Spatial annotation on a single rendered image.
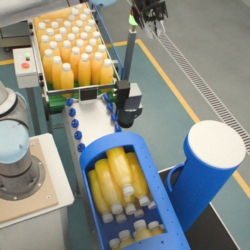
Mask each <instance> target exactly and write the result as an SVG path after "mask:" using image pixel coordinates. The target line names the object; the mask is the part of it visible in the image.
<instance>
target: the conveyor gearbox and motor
mask: <svg viewBox="0 0 250 250"><path fill-rule="evenodd" d="M130 87H131V89H130V94H129V98H128V99H125V101H124V107H123V110H119V113H118V120H117V123H118V125H119V126H120V127H122V128H130V127H132V125H133V123H134V119H136V118H137V117H138V116H139V115H141V113H142V108H143V107H142V104H141V98H142V93H141V91H140V89H139V87H138V84H137V83H131V84H130ZM136 115H137V116H136ZM135 116H136V117H135Z"/></svg>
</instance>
